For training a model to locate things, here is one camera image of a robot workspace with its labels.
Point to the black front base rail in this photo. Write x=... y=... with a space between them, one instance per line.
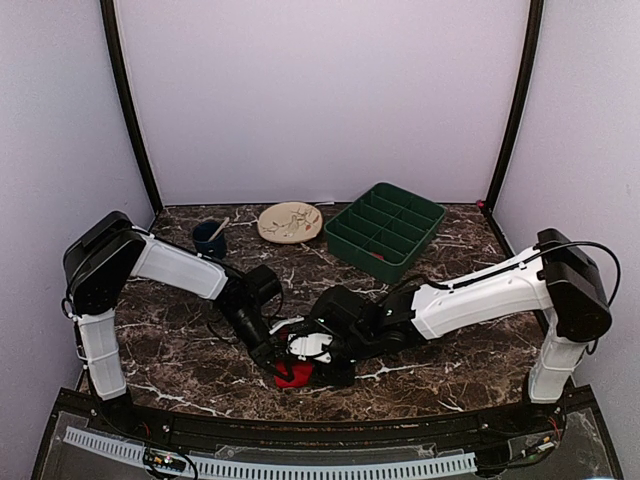
x=172 y=422

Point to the black right frame post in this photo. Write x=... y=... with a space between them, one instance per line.
x=525 y=70

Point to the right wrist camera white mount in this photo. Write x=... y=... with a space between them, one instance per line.
x=314 y=346

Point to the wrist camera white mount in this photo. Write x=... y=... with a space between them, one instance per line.
x=279 y=325
x=314 y=346

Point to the red Santa sock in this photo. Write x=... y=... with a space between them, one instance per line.
x=293 y=374

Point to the white slotted cable duct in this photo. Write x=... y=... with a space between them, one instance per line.
x=190 y=466

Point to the wooden spoon in cup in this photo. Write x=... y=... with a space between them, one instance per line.
x=220 y=227

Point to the black left frame post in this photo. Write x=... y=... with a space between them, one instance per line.
x=126 y=100

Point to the dark blue cup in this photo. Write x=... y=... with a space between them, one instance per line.
x=200 y=235

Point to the green divided plastic organizer tray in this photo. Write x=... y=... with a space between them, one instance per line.
x=386 y=220

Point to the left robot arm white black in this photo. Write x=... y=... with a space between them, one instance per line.
x=98 y=265

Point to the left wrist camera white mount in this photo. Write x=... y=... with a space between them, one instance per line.
x=279 y=325

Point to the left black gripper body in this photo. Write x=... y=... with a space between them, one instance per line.
x=256 y=349

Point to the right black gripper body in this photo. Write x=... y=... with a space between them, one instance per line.
x=356 y=344

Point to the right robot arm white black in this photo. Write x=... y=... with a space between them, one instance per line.
x=555 y=276

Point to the black frame post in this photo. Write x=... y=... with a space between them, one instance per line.
x=126 y=100
x=525 y=70

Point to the beige bird pattern plate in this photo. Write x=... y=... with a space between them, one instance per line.
x=290 y=223

